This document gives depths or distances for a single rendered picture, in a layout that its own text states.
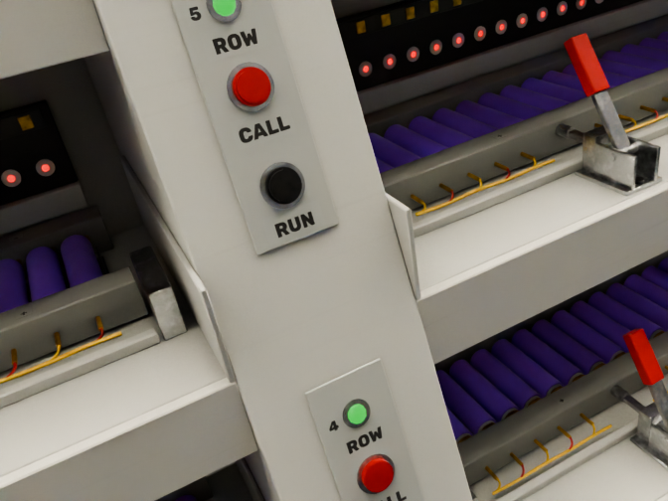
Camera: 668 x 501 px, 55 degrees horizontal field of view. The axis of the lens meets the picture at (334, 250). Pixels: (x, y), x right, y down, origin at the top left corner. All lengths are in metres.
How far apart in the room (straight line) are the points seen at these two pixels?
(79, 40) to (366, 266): 0.15
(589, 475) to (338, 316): 0.24
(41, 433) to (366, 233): 0.17
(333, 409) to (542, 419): 0.20
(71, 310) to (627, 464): 0.36
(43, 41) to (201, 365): 0.15
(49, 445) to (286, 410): 0.10
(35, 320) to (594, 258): 0.30
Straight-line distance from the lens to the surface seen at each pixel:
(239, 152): 0.28
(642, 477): 0.48
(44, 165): 0.44
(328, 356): 0.30
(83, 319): 0.35
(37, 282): 0.38
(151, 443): 0.30
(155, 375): 0.31
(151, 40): 0.28
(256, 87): 0.27
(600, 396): 0.50
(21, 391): 0.33
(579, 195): 0.40
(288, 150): 0.28
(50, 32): 0.28
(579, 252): 0.38
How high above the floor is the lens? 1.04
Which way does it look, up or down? 14 degrees down
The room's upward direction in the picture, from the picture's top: 17 degrees counter-clockwise
